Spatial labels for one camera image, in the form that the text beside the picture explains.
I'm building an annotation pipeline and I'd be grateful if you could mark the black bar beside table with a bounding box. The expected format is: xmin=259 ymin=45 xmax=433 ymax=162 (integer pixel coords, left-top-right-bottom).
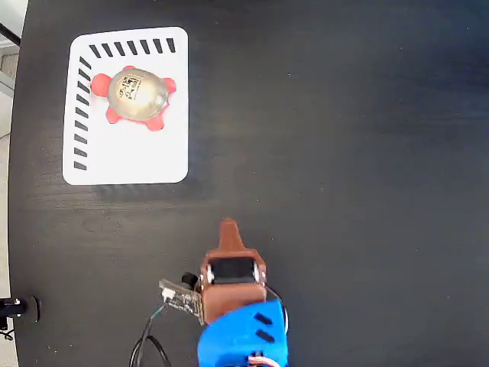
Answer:
xmin=0 ymin=22 xmax=22 ymax=46

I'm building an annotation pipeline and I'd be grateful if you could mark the black table clamp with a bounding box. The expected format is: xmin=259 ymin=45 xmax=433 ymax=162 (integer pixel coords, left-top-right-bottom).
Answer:
xmin=0 ymin=295 xmax=42 ymax=332

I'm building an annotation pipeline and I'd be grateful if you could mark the red turtle toy silver shell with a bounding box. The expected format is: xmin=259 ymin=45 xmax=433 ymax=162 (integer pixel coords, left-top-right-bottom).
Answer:
xmin=90 ymin=65 xmax=178 ymax=132

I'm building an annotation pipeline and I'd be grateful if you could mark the white rectangular tray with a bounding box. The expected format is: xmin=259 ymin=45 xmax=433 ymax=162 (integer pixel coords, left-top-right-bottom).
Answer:
xmin=62 ymin=26 xmax=189 ymax=187

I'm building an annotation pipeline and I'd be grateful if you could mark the black camera cable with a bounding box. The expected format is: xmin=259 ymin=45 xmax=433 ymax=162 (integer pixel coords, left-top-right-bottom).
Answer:
xmin=129 ymin=305 xmax=172 ymax=367

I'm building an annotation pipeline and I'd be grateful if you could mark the bare camera circuit board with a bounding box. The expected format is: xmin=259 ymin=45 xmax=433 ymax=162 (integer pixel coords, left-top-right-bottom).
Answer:
xmin=158 ymin=271 xmax=204 ymax=326

